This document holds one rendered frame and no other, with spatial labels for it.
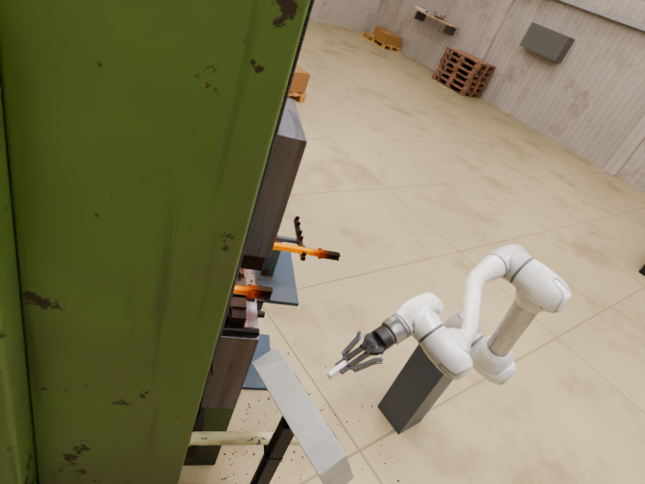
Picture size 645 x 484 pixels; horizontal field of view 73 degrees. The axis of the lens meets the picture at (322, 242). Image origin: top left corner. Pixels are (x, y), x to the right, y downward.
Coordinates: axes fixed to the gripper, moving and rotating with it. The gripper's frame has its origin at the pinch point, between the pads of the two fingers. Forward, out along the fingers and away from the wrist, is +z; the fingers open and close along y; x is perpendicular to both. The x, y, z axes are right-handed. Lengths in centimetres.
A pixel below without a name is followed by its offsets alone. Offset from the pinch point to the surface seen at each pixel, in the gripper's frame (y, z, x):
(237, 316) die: 37.4, 17.5, -0.6
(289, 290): 66, -11, -49
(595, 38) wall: 432, -933, -411
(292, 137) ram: 33, -16, 64
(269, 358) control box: 5.1, 16.7, 22.5
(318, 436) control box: -19.5, 16.7, 22.5
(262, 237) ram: 32.6, 0.4, 35.7
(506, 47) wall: 619, -891, -486
